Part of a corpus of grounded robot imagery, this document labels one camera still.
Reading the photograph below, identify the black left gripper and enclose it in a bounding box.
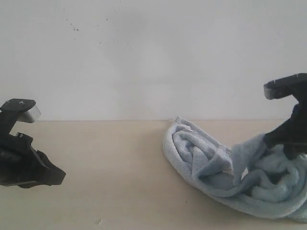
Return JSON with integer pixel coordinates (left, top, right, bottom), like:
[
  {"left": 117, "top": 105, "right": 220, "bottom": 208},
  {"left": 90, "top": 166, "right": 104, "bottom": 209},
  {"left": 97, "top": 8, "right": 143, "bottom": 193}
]
[{"left": 0, "top": 133, "right": 66, "bottom": 188}]

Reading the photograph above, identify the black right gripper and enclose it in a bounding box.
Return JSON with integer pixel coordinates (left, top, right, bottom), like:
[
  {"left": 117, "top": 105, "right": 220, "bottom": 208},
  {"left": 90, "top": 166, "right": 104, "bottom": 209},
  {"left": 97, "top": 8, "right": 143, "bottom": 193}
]
[{"left": 263, "top": 105, "right": 307, "bottom": 160}]

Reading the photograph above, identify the light blue terry towel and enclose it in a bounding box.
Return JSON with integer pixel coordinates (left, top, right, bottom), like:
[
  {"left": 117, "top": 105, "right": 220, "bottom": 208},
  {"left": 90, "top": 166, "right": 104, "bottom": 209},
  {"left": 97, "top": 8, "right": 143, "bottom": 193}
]
[{"left": 162, "top": 117, "right": 307, "bottom": 223}]

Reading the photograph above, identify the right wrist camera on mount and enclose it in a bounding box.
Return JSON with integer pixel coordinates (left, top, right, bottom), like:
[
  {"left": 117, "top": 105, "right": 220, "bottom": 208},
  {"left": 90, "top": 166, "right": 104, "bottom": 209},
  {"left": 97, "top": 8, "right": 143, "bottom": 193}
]
[{"left": 263, "top": 73, "right": 307, "bottom": 114}]

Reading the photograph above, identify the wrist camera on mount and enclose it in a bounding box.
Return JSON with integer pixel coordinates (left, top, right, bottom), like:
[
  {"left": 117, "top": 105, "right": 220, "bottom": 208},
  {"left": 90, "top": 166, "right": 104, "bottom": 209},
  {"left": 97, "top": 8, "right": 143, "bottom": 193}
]
[
  {"left": 0, "top": 98, "right": 41, "bottom": 134},
  {"left": 263, "top": 73, "right": 307, "bottom": 114}
]

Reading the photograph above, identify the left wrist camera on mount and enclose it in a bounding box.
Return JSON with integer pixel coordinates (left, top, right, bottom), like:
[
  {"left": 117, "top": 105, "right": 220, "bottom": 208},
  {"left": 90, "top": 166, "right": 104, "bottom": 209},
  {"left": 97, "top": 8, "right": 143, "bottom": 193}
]
[{"left": 0, "top": 98, "right": 41, "bottom": 134}]

